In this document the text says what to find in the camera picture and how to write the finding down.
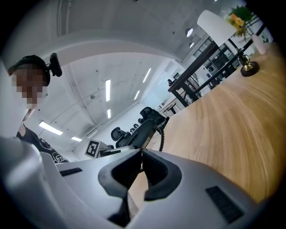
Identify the wooden table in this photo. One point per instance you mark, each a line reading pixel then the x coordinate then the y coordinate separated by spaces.
pixel 223 123

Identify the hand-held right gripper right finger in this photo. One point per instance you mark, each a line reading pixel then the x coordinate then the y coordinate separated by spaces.
pixel 192 201

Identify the black high table frame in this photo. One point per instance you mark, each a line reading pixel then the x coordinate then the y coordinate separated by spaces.
pixel 190 73

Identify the black office chair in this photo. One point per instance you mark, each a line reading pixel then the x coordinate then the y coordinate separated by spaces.
pixel 150 114
pixel 119 135

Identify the white shade table lamp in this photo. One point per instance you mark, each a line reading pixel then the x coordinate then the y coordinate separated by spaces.
pixel 215 26

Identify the black printed shirt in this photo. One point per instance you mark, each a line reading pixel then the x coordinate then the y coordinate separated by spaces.
pixel 38 139

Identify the black head camera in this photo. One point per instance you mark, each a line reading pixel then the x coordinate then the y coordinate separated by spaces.
pixel 55 65

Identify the white vase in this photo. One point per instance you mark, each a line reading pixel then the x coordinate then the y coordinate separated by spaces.
pixel 259 44

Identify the round ceiling lamp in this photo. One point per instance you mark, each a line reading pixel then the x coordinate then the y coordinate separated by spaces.
pixel 189 32
pixel 192 44

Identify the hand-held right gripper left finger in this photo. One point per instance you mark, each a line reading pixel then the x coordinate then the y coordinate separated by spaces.
pixel 85 192

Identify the yellow flower bouquet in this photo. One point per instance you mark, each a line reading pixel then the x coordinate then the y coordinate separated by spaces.
pixel 240 20

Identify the group of ceiling light strips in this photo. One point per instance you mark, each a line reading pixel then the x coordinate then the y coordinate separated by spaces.
pixel 108 89

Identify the person's head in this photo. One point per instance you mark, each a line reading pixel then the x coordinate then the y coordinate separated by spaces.
pixel 29 87

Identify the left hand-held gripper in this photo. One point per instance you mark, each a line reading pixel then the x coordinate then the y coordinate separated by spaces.
pixel 92 148

